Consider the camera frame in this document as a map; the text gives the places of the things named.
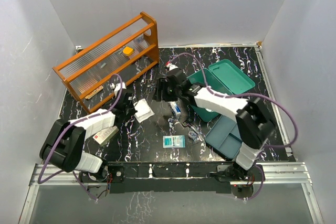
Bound white blue bandage roll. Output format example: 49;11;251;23
168;101;182;119

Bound white gauze packet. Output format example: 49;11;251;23
134;99;155;123

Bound teal medicine box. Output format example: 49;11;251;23
186;59;256;123

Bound small tape roll bag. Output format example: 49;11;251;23
188;131;201;142

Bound blue-grey divider tray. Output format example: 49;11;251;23
205;115;242;159

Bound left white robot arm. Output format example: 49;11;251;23
39;89;136;182

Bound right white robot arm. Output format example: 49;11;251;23
153;66;276;180

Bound cream medicine carton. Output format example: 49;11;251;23
93;126;119;146

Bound orange wooden shelf rack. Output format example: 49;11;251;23
53;12;160;113

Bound teal white sachet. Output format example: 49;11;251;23
163;135;185;148

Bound yellow-orange small block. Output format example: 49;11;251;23
122;46;134;57

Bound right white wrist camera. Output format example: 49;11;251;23
165;62;179;73

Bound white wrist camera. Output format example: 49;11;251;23
165;62;179;73
110;82;126;97

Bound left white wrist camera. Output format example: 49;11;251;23
110;82;126;97

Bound black handled scissors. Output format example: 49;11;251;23
182;119;204;141

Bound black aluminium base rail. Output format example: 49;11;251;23
28;161;313;196

